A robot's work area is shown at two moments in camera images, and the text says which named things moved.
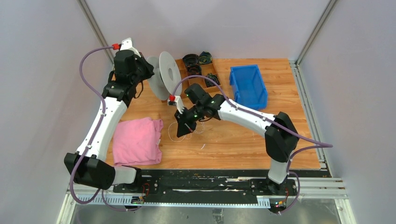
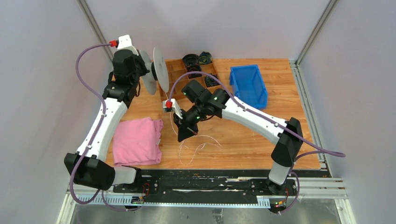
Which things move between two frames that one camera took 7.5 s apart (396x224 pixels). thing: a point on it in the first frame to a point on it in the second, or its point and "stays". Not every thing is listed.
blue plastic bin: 248,87 stays
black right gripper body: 188,118 stays
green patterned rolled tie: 213,77 stays
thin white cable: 188,134 to 197,149
